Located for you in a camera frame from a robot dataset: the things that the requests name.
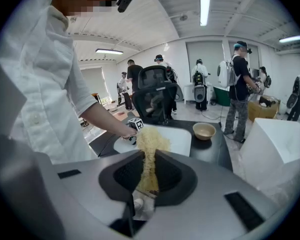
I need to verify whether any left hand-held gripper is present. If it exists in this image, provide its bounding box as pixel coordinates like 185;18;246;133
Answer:
122;117;144;145

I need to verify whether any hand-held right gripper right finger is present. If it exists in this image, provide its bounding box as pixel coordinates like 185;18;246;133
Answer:
137;149;286;240

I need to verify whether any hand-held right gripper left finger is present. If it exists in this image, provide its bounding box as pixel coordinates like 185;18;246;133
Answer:
52;150;145;240

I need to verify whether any beige scrubbing sponge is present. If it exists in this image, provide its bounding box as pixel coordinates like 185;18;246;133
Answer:
136;126;171;197

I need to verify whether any person's left forearm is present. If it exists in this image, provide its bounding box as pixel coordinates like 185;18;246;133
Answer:
79;101;137;139

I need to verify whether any light wooden table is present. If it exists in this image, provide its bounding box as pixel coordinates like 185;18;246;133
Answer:
107;107;136;121

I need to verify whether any person's white shoe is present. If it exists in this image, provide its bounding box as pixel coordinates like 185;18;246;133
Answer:
133;198;145;211

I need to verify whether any white sink basin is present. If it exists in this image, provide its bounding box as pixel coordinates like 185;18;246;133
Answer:
113;123;192;157

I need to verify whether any black office chair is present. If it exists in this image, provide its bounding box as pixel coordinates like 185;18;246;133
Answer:
131;65;178;126

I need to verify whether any white small table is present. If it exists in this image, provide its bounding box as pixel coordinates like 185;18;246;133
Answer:
183;83;212;105

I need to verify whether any grey domed backpack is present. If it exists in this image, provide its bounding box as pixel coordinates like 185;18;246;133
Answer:
193;85;207;102

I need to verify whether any ceiling light bar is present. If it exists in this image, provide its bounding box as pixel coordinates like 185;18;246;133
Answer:
279;35;300;44
95;48;124;56
199;0;211;27

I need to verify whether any white box appliance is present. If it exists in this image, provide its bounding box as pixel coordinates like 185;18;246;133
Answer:
239;117;300;190

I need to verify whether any green tub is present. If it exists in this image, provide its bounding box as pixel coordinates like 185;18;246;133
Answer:
213;85;232;107

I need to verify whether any cardboard box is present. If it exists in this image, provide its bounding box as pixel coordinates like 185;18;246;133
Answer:
247;96;282;122

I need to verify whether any white domed backpack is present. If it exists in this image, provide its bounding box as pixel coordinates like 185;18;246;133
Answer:
216;60;235;89

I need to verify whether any person's white shirt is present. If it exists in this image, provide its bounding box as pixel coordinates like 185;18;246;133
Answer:
0;0;100;165

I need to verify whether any black cloth bundle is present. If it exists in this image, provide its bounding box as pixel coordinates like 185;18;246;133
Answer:
258;95;277;109

